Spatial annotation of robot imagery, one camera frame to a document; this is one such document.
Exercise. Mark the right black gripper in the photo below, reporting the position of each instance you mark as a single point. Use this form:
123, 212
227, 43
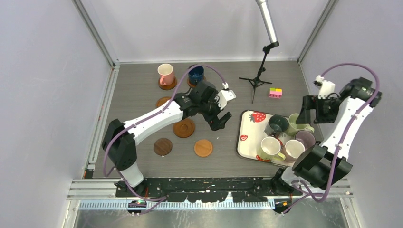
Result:
311, 102

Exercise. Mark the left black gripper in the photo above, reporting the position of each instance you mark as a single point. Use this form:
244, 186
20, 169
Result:
214, 121

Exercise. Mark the light orange coaster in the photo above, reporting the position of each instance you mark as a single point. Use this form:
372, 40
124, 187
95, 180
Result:
203, 148

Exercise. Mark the white strawberry serving tray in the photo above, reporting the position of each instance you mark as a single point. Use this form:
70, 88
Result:
250, 134

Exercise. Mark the glossy amber wooden coaster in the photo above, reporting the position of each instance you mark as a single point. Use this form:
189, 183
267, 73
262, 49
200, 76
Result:
184, 128

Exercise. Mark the ridged wooden coaster two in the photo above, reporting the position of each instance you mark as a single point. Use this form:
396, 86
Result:
192, 82

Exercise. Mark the dark blue mug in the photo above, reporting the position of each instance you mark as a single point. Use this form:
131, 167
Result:
197, 72

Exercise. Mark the dark walnut coaster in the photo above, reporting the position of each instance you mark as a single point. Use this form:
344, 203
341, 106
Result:
163, 146

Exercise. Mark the ridged wooden coaster three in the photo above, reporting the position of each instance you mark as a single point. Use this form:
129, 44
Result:
163, 101

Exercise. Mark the ridged wooden coaster one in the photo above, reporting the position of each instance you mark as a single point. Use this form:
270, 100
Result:
170, 86

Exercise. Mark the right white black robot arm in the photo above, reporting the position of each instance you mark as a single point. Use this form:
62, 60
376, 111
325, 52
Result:
325, 163

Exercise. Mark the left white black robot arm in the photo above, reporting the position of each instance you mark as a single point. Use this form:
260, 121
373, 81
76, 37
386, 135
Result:
122, 138

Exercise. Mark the light green mug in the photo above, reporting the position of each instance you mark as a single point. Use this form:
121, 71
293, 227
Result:
294, 128

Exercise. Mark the pink yellow green toy block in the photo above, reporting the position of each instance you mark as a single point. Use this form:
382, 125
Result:
275, 93

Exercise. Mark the purple mug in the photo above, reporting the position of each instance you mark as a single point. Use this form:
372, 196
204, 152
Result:
306, 138

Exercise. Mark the dark green mug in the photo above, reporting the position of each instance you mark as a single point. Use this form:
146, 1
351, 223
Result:
276, 126

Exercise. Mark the black tripod microphone stand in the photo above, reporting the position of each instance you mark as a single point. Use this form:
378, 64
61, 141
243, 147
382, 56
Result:
256, 81

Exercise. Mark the silver microphone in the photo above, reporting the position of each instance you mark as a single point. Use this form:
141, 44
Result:
267, 19

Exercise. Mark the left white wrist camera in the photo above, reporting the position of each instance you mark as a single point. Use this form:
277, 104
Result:
224, 96

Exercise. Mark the pink white red-handled mug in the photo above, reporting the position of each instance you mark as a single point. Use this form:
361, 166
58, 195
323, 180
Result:
292, 150

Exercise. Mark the yellow-green handled mug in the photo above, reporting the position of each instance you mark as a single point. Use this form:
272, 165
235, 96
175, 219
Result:
270, 148

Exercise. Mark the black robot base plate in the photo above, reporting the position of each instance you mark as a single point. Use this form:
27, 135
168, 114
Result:
206, 190

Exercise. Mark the aluminium front rail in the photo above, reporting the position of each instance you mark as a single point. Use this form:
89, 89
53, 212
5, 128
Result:
97, 189

